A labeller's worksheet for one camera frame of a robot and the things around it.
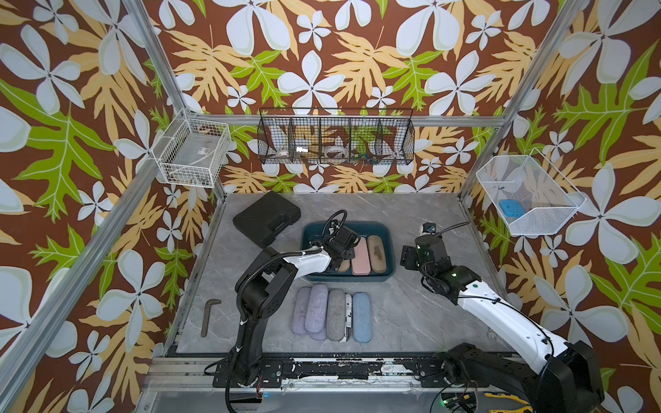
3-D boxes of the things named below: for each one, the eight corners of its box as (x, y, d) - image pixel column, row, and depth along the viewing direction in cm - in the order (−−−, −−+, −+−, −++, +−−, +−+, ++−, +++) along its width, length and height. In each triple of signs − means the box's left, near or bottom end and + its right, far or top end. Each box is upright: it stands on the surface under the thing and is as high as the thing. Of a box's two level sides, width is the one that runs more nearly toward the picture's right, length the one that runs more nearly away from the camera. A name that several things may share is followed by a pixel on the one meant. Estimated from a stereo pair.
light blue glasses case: (352, 342, 82) (353, 339, 79) (353, 295, 92) (354, 291, 89) (370, 343, 82) (371, 340, 79) (368, 296, 92) (370, 292, 89)
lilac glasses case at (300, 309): (291, 334, 83) (289, 329, 79) (298, 291, 92) (296, 285, 88) (305, 335, 83) (304, 330, 79) (310, 292, 92) (310, 286, 88)
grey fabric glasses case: (326, 341, 80) (326, 337, 76) (326, 294, 89) (326, 289, 86) (346, 341, 80) (346, 337, 76) (344, 294, 89) (344, 289, 86)
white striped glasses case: (342, 342, 82) (343, 338, 78) (344, 298, 91) (345, 293, 88) (350, 343, 82) (351, 339, 78) (351, 299, 91) (352, 293, 87)
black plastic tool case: (235, 224, 111) (231, 216, 107) (273, 197, 122) (271, 189, 117) (263, 248, 103) (260, 241, 99) (301, 217, 114) (300, 209, 109)
